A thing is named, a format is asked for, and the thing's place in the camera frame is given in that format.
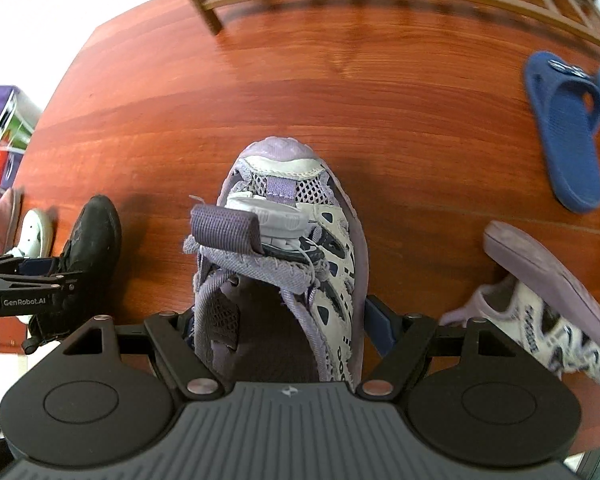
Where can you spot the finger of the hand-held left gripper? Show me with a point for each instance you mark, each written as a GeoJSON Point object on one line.
{"type": "Point", "coordinates": [35, 267]}

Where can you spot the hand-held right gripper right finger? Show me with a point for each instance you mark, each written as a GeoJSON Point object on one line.
{"type": "Point", "coordinates": [380, 325]}

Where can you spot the mint green clog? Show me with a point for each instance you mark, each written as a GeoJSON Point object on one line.
{"type": "Point", "coordinates": [35, 230]}

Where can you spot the purple mesh sneaker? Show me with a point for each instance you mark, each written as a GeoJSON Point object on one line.
{"type": "Point", "coordinates": [340, 250]}
{"type": "Point", "coordinates": [530, 260]}

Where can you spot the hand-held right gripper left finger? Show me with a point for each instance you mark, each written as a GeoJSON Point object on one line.
{"type": "Point", "coordinates": [177, 330]}

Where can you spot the black boot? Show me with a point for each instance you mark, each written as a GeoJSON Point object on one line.
{"type": "Point", "coordinates": [95, 230]}

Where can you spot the pink fuzzy shoe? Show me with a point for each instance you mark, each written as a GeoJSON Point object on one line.
{"type": "Point", "coordinates": [7, 215]}

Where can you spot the white printed plastic bag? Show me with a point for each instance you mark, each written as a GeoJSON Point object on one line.
{"type": "Point", "coordinates": [10, 115]}

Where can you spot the wooden shoe rack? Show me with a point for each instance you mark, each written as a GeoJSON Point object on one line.
{"type": "Point", "coordinates": [203, 10]}

